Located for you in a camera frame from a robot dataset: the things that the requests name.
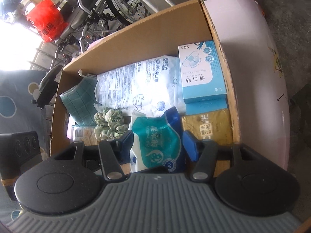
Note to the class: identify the cotton swab packet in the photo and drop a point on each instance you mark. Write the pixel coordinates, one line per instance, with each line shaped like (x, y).
(78, 133)

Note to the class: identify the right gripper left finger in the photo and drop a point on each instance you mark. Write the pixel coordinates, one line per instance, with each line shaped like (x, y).
(112, 152)

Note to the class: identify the gold tissue pack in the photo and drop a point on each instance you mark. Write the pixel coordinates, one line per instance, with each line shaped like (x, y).
(214, 125)

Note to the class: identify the surgical mask plastic bag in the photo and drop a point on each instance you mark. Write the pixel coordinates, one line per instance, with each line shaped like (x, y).
(150, 87)

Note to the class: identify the blue bandage box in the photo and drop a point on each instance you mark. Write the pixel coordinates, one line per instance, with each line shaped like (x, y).
(203, 83)

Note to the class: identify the blue teal wet wipes pack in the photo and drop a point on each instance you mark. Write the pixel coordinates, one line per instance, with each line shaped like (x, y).
(157, 142)

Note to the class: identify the grey patterned blanket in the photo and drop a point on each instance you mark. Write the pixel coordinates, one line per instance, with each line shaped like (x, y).
(19, 114)

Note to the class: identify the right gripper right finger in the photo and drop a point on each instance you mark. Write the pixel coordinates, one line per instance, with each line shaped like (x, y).
(203, 153)

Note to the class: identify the red plastic bag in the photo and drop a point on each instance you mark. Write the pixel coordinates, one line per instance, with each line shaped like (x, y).
(47, 20)

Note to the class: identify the teal checked cloth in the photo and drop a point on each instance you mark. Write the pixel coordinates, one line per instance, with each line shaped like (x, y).
(79, 102)

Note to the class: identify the wheelchair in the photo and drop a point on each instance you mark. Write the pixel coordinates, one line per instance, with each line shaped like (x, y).
(90, 20)

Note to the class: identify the green fabric scrunchie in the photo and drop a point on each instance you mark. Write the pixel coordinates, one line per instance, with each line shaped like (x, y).
(109, 124)

